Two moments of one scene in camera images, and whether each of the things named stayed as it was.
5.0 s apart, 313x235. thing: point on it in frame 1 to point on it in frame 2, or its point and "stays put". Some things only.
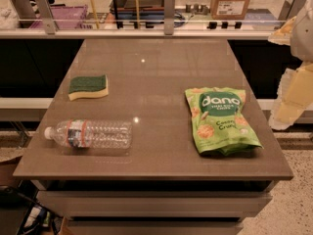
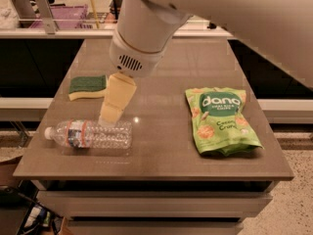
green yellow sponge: [93, 86] stays put
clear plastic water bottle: [91, 133] stays put
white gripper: [303, 38] to [135, 57]
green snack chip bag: [220, 121] stays put
